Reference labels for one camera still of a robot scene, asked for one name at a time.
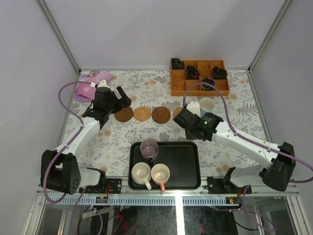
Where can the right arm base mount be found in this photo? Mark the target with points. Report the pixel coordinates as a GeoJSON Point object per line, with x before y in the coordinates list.
{"type": "Point", "coordinates": [222, 186]}

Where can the black serving tray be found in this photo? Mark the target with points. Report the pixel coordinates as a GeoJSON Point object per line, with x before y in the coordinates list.
{"type": "Point", "coordinates": [181, 157]}

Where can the rolled dark sock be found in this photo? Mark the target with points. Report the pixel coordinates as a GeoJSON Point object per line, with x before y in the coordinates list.
{"type": "Point", "coordinates": [177, 64]}
{"type": "Point", "coordinates": [207, 83]}
{"type": "Point", "coordinates": [192, 73]}
{"type": "Point", "coordinates": [219, 73]}

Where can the purple mug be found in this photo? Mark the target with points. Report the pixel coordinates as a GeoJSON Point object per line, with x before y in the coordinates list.
{"type": "Point", "coordinates": [149, 150]}

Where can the pink mug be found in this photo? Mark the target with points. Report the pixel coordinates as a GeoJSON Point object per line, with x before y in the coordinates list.
{"type": "Point", "coordinates": [160, 175]}

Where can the blue mug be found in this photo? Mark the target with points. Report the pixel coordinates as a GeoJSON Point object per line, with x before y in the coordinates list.
{"type": "Point", "coordinates": [206, 106]}

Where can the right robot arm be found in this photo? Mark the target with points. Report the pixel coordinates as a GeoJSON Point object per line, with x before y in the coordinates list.
{"type": "Point", "coordinates": [273, 169]}

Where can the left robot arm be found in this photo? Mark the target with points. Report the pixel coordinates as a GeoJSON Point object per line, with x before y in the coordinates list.
{"type": "Point", "coordinates": [59, 168]}

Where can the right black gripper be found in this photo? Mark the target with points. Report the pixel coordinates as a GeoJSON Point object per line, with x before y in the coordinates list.
{"type": "Point", "coordinates": [188, 136]}

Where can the dark brown wooden coaster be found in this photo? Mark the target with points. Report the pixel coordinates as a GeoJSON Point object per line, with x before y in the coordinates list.
{"type": "Point", "coordinates": [124, 115]}
{"type": "Point", "coordinates": [161, 115]}

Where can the woven rattan coaster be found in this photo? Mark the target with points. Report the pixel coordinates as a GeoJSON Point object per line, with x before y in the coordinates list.
{"type": "Point", "coordinates": [177, 111]}
{"type": "Point", "coordinates": [142, 113]}

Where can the cream white mug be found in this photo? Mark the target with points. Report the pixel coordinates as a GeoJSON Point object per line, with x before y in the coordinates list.
{"type": "Point", "coordinates": [141, 174]}

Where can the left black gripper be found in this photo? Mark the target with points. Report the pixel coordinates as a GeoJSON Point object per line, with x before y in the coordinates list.
{"type": "Point", "coordinates": [120, 101]}

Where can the pink folded cloth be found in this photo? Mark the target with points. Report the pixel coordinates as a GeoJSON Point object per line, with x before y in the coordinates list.
{"type": "Point", "coordinates": [94, 78]}

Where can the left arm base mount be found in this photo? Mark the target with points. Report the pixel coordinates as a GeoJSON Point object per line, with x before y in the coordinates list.
{"type": "Point", "coordinates": [110, 186]}

